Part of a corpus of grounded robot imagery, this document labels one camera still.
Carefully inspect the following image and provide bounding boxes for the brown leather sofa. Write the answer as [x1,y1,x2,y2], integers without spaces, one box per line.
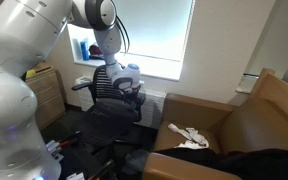
[141,93,288,180]

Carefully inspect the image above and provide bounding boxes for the black office chair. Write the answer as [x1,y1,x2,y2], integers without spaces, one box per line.
[72,65,146,149]

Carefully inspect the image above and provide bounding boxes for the black garment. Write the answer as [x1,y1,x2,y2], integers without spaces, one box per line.
[157,148,288,180]

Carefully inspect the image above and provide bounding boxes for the blue denim garment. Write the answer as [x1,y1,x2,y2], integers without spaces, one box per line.
[122,149,149,175]

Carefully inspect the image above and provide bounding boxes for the white socks pile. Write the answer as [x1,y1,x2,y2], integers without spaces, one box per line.
[168,123,209,150]

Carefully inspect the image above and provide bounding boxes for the light wooden dresser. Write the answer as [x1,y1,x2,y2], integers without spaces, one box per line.
[26,62,65,129]

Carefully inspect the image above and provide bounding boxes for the yellow sticky note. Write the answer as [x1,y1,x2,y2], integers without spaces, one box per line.
[26,69,36,78]

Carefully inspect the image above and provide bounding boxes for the blue water bottle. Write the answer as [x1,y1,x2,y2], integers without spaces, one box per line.
[80,41,89,61]

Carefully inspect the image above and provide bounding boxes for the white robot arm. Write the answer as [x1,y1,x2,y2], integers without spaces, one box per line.
[0,0,140,180]

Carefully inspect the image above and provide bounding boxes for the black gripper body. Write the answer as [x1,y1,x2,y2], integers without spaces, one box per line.
[121,86,144,100]

